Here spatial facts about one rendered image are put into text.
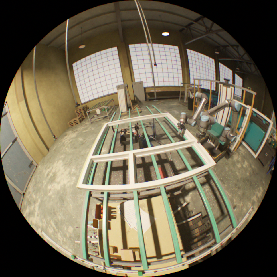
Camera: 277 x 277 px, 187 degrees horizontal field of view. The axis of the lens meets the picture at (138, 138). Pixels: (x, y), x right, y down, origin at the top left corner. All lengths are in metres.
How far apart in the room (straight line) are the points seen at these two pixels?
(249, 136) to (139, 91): 8.19
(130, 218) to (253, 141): 4.53
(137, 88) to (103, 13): 7.74
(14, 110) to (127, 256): 6.50
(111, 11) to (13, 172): 10.64
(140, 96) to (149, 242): 8.28
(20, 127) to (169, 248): 6.51
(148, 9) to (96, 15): 3.56
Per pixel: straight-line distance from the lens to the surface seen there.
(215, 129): 2.12
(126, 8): 8.65
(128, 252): 0.95
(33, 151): 6.14
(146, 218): 0.97
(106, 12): 8.62
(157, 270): 0.91
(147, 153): 0.99
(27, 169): 5.89
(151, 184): 0.73
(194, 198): 1.80
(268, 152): 4.22
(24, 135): 6.08
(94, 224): 1.08
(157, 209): 0.97
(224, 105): 1.40
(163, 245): 1.03
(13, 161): 5.76
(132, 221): 0.99
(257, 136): 4.41
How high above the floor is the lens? 1.61
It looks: 36 degrees down
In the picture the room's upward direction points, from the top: 10 degrees counter-clockwise
